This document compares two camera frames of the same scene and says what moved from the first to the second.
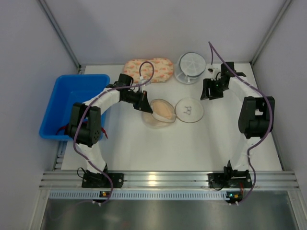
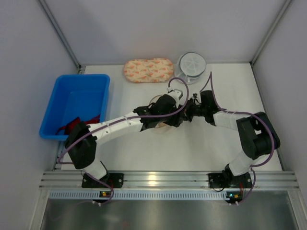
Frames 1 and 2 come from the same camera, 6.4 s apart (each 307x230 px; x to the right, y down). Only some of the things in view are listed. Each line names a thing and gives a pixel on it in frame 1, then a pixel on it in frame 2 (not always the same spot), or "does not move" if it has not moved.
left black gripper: x=140 y=100 -> x=177 y=117
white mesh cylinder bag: x=189 y=67 does not move
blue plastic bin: x=70 y=89 does not move
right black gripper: x=210 y=89 -> x=192 y=109
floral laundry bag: x=155 y=70 does not move
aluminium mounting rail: x=286 y=179 does not move
